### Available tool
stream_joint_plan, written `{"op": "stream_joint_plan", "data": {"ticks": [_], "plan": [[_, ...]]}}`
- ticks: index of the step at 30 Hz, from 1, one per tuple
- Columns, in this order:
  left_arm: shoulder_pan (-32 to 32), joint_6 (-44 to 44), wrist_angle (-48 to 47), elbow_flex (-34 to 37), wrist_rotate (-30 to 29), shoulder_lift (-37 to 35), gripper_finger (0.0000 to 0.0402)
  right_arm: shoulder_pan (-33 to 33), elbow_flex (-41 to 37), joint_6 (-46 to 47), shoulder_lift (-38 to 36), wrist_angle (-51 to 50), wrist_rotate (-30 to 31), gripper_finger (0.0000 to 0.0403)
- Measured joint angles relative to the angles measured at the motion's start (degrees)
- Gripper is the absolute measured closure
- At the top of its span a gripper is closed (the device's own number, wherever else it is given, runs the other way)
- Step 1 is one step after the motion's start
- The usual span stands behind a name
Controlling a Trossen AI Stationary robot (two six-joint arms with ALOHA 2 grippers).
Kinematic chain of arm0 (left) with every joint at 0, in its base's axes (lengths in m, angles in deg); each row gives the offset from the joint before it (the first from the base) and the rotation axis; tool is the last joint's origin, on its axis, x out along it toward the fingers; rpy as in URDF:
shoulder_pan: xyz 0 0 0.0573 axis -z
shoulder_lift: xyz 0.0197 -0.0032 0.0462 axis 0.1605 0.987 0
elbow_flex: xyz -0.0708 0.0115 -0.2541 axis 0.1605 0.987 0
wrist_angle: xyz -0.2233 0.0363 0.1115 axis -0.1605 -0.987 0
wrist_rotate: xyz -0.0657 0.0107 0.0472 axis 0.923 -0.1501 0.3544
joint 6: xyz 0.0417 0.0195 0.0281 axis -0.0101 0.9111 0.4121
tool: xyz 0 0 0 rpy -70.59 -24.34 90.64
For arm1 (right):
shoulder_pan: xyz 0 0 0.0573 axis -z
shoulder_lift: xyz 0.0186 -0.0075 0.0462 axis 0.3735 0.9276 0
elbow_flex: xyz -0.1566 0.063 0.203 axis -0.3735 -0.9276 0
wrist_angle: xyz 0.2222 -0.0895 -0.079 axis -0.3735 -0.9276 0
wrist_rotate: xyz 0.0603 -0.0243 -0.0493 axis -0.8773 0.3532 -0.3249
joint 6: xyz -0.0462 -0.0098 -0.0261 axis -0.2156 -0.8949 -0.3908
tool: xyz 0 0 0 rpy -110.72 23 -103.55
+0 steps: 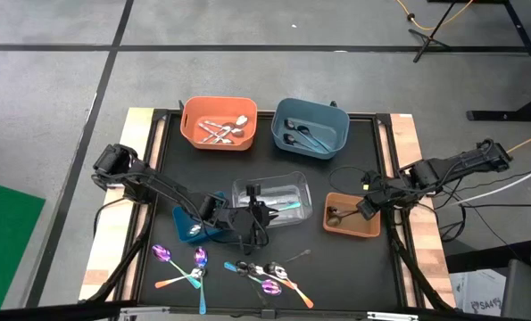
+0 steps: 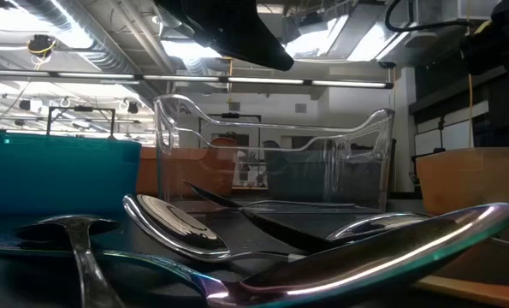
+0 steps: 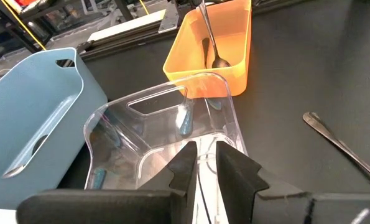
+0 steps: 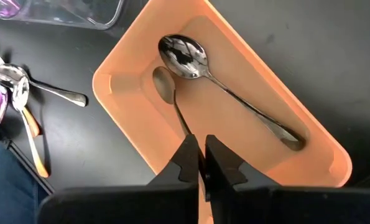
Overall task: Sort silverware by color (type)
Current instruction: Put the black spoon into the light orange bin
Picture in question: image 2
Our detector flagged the black ceiling cable reel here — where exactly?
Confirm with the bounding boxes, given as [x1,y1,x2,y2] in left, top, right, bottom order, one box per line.
[26,33,57,60]

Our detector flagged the black metal rack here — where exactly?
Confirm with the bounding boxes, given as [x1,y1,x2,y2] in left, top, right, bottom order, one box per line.
[45,105,117,140]

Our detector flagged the clear plastic bin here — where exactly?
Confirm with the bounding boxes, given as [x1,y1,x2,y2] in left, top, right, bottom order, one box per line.
[153,93,396,215]

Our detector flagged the long ceiling light bar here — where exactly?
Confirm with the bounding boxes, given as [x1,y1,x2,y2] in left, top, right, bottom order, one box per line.
[0,69,395,90]

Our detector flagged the small orange tray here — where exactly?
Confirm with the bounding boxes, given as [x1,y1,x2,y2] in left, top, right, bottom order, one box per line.
[415,146,509,247]

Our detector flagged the pile of assorted spoons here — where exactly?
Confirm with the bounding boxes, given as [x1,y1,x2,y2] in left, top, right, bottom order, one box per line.
[0,194,509,308]

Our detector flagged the small blue tray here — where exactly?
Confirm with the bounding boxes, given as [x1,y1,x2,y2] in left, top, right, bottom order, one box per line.
[0,129,143,216]

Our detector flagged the white ceiling unit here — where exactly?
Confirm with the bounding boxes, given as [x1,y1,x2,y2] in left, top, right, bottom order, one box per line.
[441,0,494,22]

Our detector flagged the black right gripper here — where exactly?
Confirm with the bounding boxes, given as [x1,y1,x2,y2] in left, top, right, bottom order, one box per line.
[459,0,509,77]

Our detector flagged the silver ventilation duct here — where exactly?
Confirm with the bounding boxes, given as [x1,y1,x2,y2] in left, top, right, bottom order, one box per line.
[5,0,182,119]

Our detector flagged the large orange plastic bin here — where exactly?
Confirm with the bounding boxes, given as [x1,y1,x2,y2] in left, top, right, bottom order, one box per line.
[136,136,238,198]

